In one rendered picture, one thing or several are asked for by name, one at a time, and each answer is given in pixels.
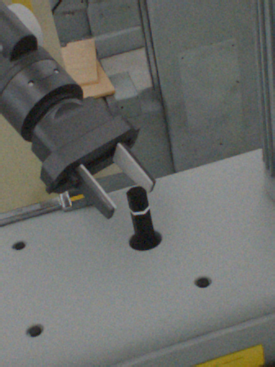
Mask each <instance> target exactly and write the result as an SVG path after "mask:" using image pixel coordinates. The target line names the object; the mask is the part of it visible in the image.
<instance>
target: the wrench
mask: <svg viewBox="0 0 275 367"><path fill-rule="evenodd" d="M80 194H82V193H81V192H80V191H79V190H78V189H77V188H70V189H68V190H67V191H65V192H63V193H59V197H54V198H51V199H48V200H45V201H42V202H37V203H34V204H31V205H28V206H22V207H20V208H16V209H13V210H9V211H4V212H2V213H0V226H1V225H4V224H9V223H12V222H15V221H18V220H23V219H27V218H30V217H33V216H36V215H41V214H44V213H48V212H50V211H54V210H58V209H61V208H62V210H63V211H64V212H66V211H71V210H72V208H73V210H76V209H79V208H82V207H86V206H91V205H92V203H91V202H90V201H89V200H88V199H87V198H86V197H82V198H80V199H76V200H73V201H71V200H70V197H74V196H78V195H80Z"/></svg>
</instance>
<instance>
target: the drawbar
mask: <svg viewBox="0 0 275 367"><path fill-rule="evenodd" d="M126 194H127V198H128V204H129V208H130V209H131V211H132V212H133V213H135V212H142V211H144V210H145V209H146V208H147V207H148V206H149V204H148V200H147V191H146V189H144V188H143V187H142V186H137V187H131V188H130V189H129V190H128V191H127V192H126ZM131 220H132V224H133V231H134V235H135V238H136V243H137V249H138V250H139V251H145V250H149V249H152V248H154V247H156V246H157V245H156V237H155V233H154V229H153V224H152V220H151V213H150V208H149V209H148V210H147V212H146V213H145V214H141V215H133V214H132V213H131Z"/></svg>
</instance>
